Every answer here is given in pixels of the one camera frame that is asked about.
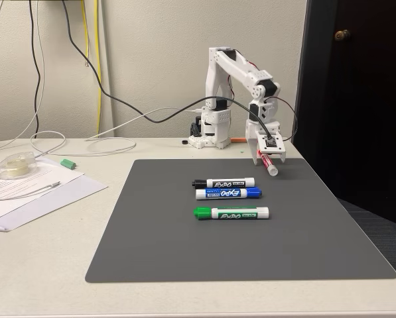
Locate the red dry erase marker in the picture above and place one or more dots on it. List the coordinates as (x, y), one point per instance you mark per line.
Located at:
(270, 165)

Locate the plain white paper sheet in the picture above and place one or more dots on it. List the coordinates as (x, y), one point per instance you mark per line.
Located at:
(68, 195)

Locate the white gripper camera module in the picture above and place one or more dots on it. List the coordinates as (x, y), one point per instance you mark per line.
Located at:
(271, 142)

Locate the orange marker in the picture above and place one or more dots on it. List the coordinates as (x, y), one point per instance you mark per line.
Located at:
(238, 140)

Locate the green dry erase marker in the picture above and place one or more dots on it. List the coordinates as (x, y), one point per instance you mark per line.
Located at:
(234, 213)

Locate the printed white paper sheet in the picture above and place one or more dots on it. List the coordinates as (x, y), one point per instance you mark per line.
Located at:
(35, 180)

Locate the brass door knob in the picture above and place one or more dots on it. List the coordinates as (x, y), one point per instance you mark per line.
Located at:
(342, 34)

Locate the black dry erase marker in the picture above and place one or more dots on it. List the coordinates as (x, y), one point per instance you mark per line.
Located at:
(227, 183)

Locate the blue dry erase marker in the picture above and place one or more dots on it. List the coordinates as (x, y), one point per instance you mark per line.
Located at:
(227, 193)

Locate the grey rubber mat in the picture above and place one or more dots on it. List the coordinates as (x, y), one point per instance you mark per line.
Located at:
(217, 248)

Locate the clear tape dispenser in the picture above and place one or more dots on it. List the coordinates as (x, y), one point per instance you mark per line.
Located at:
(15, 165)

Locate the dark wooden door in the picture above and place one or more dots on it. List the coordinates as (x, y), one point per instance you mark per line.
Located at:
(367, 99)

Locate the small green cap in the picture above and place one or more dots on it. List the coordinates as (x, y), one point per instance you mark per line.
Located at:
(67, 164)

